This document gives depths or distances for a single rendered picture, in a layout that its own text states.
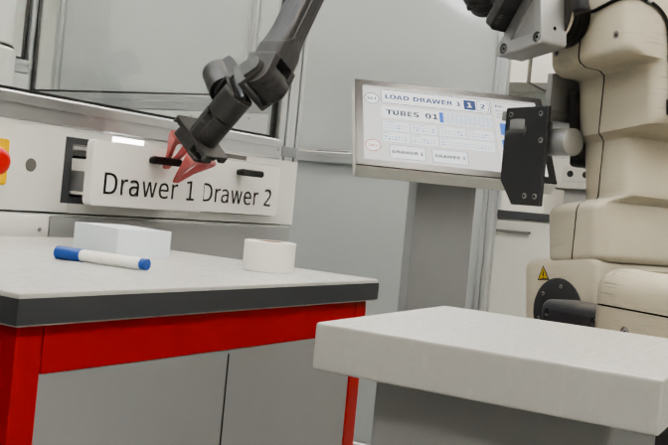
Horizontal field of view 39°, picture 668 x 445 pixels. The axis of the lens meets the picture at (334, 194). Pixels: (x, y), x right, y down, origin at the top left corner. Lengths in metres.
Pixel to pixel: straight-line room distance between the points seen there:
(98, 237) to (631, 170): 0.79
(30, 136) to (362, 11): 2.01
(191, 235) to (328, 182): 1.54
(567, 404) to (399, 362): 0.14
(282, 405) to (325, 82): 2.37
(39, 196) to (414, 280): 1.17
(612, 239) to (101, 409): 0.83
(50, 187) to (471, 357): 1.04
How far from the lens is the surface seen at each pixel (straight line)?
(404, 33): 3.35
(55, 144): 1.65
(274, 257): 1.26
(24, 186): 1.61
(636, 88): 1.49
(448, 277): 2.51
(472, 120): 2.54
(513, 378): 0.73
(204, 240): 1.95
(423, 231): 2.49
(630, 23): 1.45
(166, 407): 1.02
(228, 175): 1.96
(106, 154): 1.64
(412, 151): 2.41
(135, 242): 1.32
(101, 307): 0.91
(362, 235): 3.33
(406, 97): 2.55
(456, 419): 0.80
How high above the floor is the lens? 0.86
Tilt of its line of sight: level
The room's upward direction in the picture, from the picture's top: 5 degrees clockwise
